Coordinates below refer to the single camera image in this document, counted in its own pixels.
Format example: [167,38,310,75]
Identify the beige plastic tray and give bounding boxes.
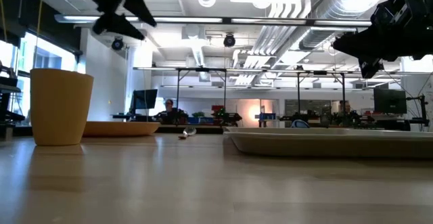
[223,126,433,160]

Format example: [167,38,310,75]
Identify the dark side shelf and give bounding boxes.
[0,61,26,140]

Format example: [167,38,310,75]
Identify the yellow cable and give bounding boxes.
[36,0,43,37]

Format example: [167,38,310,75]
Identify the metal spoon with orange handle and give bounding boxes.
[178,126,198,140]

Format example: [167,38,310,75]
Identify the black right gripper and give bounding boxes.
[333,0,433,80]

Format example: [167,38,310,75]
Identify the silver ceiling air duct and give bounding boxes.
[297,0,376,52]

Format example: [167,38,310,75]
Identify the person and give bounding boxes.
[333,99,359,123]
[154,98,189,125]

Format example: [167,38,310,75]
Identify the orange plastic cup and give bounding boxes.
[29,68,95,147]

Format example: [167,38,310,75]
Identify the orange plastic plate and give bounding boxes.
[83,120,161,137]

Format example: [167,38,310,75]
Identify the long ceiling light strip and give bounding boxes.
[53,14,373,27]

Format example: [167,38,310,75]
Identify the black computer monitor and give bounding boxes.
[131,88,159,111]
[373,88,408,115]

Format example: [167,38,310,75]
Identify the blue and white round object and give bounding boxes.
[290,118,311,129]

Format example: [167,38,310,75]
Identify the black metal rig frame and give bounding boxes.
[175,67,228,127]
[296,70,348,127]

